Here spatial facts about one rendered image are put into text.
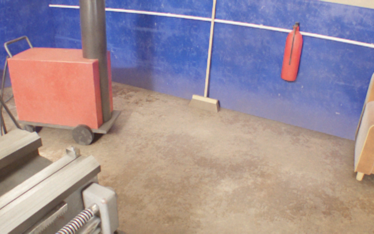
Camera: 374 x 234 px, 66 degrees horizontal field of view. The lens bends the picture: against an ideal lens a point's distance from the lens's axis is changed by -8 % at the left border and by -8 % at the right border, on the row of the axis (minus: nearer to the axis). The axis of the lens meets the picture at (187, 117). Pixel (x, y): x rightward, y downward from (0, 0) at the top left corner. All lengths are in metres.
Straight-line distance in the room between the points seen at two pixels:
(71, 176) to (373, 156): 2.27
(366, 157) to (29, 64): 2.96
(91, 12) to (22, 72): 0.86
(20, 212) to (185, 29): 3.00
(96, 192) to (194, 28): 2.73
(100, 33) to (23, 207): 1.91
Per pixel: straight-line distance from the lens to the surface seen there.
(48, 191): 1.11
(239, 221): 2.18
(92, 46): 2.73
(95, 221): 1.22
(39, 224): 1.11
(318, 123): 3.52
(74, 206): 1.23
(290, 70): 3.18
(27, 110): 3.18
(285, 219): 2.28
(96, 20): 2.69
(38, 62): 2.90
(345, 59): 3.29
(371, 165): 2.80
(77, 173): 1.17
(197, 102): 3.67
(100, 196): 1.17
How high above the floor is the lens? 1.51
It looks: 26 degrees down
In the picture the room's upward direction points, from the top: 3 degrees clockwise
